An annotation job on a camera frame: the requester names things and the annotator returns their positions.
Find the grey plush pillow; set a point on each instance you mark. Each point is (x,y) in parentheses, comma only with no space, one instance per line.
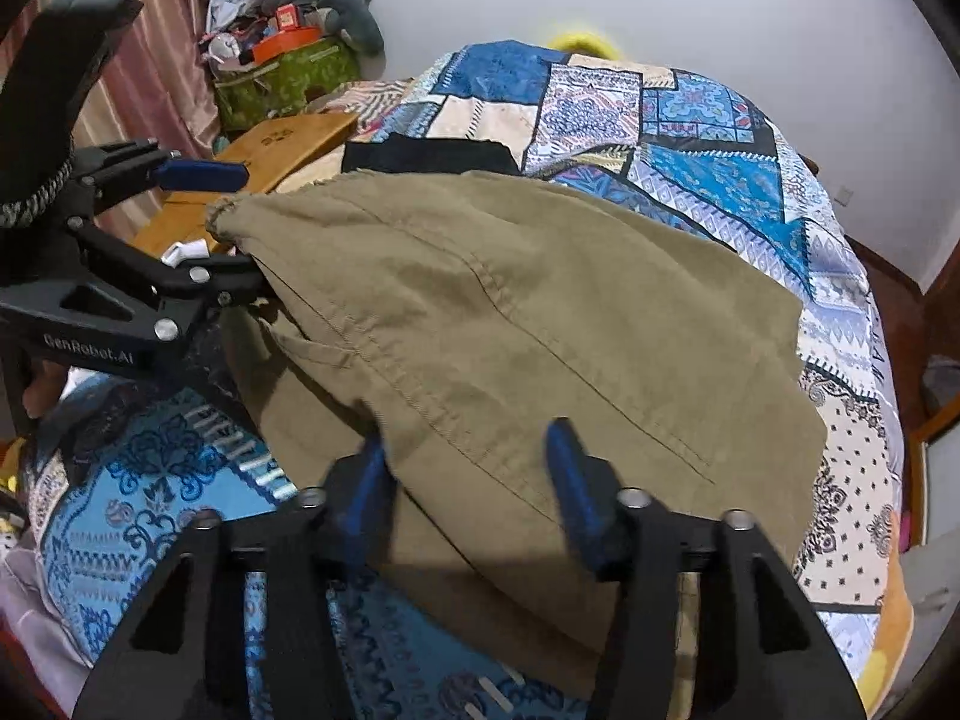
(358,15)

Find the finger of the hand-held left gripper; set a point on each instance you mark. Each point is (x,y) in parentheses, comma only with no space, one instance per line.
(225,281)
(202,174)

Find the white wall socket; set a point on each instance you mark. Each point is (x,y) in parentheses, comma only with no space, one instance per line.
(844,196)

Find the blue patchwork printed blanket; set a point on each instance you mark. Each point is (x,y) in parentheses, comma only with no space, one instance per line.
(712,187)

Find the green patterned bag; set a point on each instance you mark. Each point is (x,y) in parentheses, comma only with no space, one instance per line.
(289,79)

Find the orange box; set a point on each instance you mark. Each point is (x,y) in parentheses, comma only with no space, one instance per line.
(289,39)

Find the black cloth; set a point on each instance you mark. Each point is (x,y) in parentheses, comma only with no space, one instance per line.
(427,154)

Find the khaki pants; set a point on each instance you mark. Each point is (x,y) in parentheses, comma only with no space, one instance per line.
(525,315)

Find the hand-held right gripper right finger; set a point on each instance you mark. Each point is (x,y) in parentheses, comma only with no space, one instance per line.
(576,491)

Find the small white object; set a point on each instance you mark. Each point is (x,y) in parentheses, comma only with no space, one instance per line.
(184,251)

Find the yellow round object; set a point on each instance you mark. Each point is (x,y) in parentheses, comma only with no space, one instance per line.
(579,41)

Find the yellow bed sheet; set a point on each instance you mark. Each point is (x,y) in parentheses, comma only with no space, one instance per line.
(889,652)

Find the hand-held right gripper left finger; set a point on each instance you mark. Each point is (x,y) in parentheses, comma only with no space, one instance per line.
(365,481)

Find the wooden board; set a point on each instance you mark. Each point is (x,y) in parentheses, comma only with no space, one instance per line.
(277,142)

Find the pink curtain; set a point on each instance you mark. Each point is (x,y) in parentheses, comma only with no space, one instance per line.
(150,67)

